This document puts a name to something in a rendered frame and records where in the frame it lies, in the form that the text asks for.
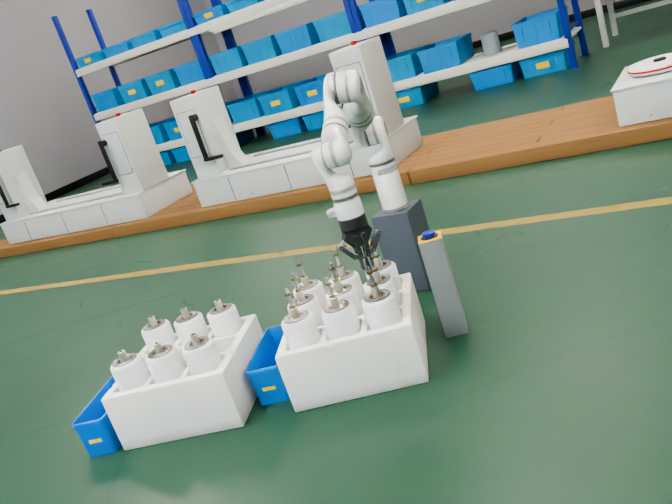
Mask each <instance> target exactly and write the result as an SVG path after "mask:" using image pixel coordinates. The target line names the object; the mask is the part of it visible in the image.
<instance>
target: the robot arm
mask: <svg viewBox="0 0 672 504"><path fill-rule="evenodd" d="M337 104H344V105H343V110H342V109H341V108H340V107H338V106H337ZM323 106H324V122H323V128H322V134H321V139H322V142H323V143H321V144H318V145H315V146H314V147H313V148H312V151H311V159H312V162H313V164H314V166H315V168H316V169H317V171H318V172H319V173H320V175H321V176H322V178H323V180H324V181H325V183H326V185H327V187H328V189H329V192H330V195H331V198H332V201H333V205H334V207H333V208H331V209H328V210H327V212H326V213H327V216H328V218H332V217H336V216H337V219H338V222H339V225H340V229H341V232H342V242H341V243H340V245H337V249H339V250H340V251H342V252H343V253H345V254H346V255H348V256H349V257H351V258H352V259H354V260H356V259H358V260H359V263H360V267H361V269H362V270H364V271H365V272H367V271H369V270H368V267H367V266H369V268H370V270H372V269H373V266H374V263H373V260H372V257H371V254H372V253H373V252H375V251H376V249H377V246H378V242H379V239H380V236H381V231H379V230H377V229H372V228H371V226H370V225H369V224H368V220H367V217H366V214H365V211H364V208H363V204H362V201H361V199H360V197H359V195H358V192H357V189H356V185H355V182H354V179H353V177H352V176H351V175H350V174H337V173H335V172H334V171H333V170H332V169H333V168H337V167H341V166H345V165H347V164H348V163H349V162H350V161H351V159H352V150H351V147H350V145H349V142H348V130H349V124H350V126H351V127H352V129H353V131H354V134H355V136H356V139H357V142H358V143H359V144H360V145H361V146H362V147H370V146H374V145H377V144H380V143H381V148H380V149H379V150H378V151H377V152H376V153H375V154H373V155H372V156H371V157H370V158H369V159H368V163H369V167H370V170H371V173H372V176H373V179H374V183H375V186H376V189H377V193H378V196H379V199H380V202H381V206H382V209H383V212H384V213H394V212H397V211H400V210H403V209H405V208H406V207H407V206H408V200H407V197H406V194H405V190H404V187H403V183H402V180H401V178H400V174H399V171H398V167H397V164H396V161H395V157H394V154H393V151H392V148H391V144H390V140H389V136H388V131H387V128H386V124H385V121H384V119H383V118H382V117H381V116H376V117H374V109H373V107H372V104H371V102H370V101H369V99H368V97H367V95H366V92H365V89H364V85H363V81H362V78H361V76H360V74H359V73H358V72H357V71H355V70H346V71H338V72H332V73H328V74H327V75H326V76H325V78H324V83H323ZM370 235H371V236H372V239H371V242H370V245H369V243H368V242H369V239H370ZM346 243H347V244H348V245H350V246H351V247H353V249H354V251H355V253H356V254H353V253H351V252H350V251H349V250H347V246H346ZM361 247H362V249H363V253H364V255H365V256H364V255H363V253H362V249H361Z"/></svg>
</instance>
